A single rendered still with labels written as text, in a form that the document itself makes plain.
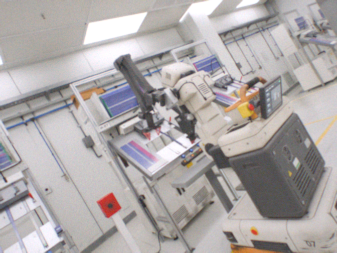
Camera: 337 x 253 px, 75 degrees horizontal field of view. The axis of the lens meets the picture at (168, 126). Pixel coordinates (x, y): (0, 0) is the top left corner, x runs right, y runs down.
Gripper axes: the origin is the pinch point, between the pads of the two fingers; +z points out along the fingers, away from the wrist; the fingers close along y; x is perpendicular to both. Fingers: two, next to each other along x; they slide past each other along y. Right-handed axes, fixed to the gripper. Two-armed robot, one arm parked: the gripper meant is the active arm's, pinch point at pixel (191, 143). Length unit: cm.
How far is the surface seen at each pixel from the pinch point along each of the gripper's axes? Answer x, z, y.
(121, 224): 0, 32, 86
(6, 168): -80, -12, 134
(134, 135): -60, 8, 24
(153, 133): -48.0, 8.3, 7.9
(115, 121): -81, -6, 33
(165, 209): 16, 31, 53
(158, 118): -59, 2, -9
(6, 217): -47, 4, 148
